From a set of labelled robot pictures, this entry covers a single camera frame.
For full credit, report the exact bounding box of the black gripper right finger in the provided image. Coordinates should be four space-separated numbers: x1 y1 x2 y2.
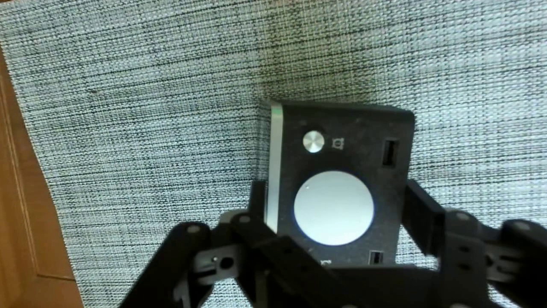
400 178 547 308

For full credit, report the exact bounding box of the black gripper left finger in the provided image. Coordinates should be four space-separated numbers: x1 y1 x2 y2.
118 180 281 308

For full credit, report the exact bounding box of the wooden side table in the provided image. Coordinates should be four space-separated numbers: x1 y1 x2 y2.
0 48 86 308

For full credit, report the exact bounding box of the grey woven placemat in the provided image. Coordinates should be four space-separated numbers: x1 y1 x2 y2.
0 0 547 308

